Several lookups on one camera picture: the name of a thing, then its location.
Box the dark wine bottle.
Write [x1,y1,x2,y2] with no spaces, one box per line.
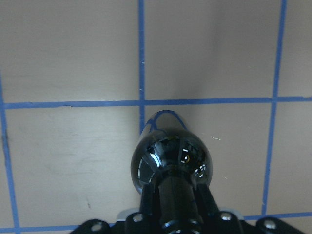
[131,110,213,234]

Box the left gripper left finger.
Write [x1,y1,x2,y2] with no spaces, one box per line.
[139,184,156,218]

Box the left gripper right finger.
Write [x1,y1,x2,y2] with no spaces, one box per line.
[197,184,219,216]

